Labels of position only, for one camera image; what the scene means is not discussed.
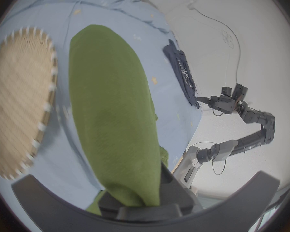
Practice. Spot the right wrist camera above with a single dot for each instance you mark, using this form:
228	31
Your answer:
226	91

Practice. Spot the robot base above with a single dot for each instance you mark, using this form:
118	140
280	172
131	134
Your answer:
188	163

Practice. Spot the dark blue T-shirt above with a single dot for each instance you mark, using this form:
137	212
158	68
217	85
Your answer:
183	76

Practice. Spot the grey bedside table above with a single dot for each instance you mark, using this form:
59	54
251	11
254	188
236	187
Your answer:
146	1

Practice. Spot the round woven basket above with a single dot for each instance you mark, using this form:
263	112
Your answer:
17	100

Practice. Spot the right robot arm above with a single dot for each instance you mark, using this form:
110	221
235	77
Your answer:
256	139

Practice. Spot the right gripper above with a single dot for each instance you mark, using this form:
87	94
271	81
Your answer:
222	104

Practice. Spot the green shorts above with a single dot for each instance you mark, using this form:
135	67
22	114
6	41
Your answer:
111	105

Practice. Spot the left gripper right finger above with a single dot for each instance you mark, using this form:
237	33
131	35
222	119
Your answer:
176	192

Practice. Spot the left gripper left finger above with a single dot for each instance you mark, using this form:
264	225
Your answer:
108	205

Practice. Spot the pale blue quilt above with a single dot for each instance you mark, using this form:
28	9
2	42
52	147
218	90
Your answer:
99	1

